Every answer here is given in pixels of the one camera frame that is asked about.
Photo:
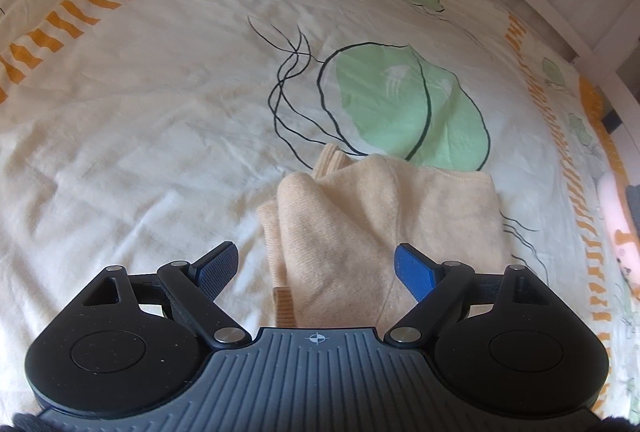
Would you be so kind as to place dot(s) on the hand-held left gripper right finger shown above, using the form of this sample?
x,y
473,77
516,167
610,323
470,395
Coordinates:
x,y
412,269

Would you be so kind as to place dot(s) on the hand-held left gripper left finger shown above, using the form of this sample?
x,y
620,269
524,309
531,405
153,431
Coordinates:
x,y
220,269

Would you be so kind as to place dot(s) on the beige knit sweater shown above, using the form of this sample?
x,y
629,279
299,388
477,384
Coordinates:
x,y
360,222

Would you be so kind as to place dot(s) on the white leaf-print bed sheet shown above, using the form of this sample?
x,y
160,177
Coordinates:
x,y
150,112

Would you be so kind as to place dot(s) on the orange mattress cover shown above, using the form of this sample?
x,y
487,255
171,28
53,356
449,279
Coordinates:
x,y
597,112

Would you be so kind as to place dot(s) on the white wooden bed frame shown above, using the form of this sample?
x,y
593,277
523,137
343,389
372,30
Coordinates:
x,y
545,14

